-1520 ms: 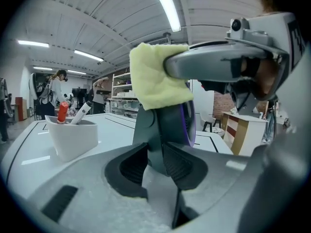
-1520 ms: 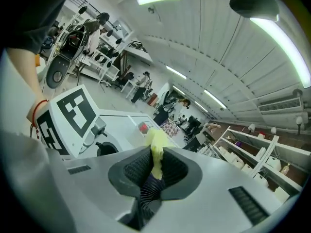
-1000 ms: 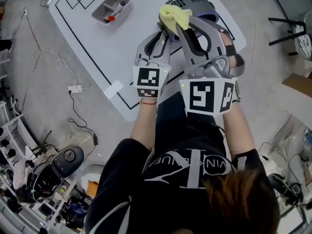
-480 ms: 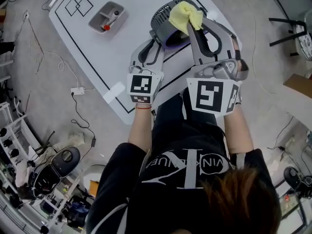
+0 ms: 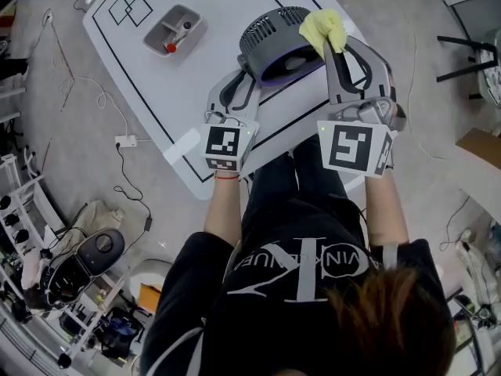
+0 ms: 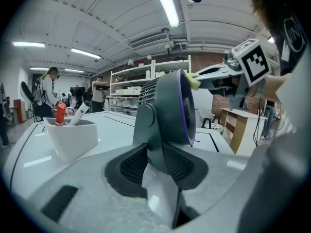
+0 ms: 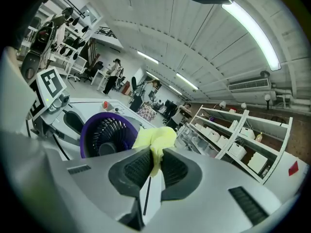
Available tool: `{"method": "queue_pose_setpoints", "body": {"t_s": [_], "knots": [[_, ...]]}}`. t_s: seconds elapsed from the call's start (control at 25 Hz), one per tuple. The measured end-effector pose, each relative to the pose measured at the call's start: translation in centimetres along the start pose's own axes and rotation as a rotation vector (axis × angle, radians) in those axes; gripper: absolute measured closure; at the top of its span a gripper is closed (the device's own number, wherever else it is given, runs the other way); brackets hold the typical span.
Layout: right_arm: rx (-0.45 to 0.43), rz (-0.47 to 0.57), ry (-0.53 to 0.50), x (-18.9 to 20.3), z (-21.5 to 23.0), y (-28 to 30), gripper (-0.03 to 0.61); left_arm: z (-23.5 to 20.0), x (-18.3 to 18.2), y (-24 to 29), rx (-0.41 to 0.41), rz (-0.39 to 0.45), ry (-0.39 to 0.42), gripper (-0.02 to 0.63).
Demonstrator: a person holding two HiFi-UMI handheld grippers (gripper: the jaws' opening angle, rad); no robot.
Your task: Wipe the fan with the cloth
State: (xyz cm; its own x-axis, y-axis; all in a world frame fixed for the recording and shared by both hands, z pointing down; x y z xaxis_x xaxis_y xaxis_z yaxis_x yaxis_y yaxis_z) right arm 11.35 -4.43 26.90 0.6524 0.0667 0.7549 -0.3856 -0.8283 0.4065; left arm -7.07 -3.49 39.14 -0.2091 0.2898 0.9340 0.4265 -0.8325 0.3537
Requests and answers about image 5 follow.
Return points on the white bin with orange bag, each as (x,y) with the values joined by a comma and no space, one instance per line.
(152,272)

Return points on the cardboard box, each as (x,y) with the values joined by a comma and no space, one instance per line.
(481,147)

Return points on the blue backpack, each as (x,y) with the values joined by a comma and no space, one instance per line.
(119,333)

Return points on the black metal frame chair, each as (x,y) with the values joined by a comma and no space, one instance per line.
(469,53)

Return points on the grey purple fan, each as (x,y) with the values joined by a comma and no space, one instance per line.
(270,49)

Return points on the black power adapter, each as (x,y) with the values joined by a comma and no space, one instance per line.
(148,224)

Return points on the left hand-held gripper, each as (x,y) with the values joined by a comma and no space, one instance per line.
(229,147)

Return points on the person's right forearm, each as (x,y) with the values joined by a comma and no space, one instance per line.
(385,210)

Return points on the white marker with black cap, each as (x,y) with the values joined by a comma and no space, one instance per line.
(184,30)

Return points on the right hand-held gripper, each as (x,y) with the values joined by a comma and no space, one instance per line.
(352,151)

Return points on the beige cloth bag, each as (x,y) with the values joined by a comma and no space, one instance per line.
(98,218)

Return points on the person's left forearm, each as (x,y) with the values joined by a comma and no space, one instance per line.
(223,210)

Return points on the white organizer tray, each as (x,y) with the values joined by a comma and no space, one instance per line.
(156,37)

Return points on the grey black round-top appliance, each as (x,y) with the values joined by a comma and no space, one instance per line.
(94,249)

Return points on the white metal rack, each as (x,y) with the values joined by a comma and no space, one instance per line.
(23,194)

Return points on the yellow wiping cloth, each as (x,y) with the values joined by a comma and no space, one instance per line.
(323,27)

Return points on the square white power strip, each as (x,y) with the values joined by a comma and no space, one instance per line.
(126,141)

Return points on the person's black printed T-shirt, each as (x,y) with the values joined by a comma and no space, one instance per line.
(282,308)

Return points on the person's black trousers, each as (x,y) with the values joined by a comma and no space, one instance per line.
(282,178)

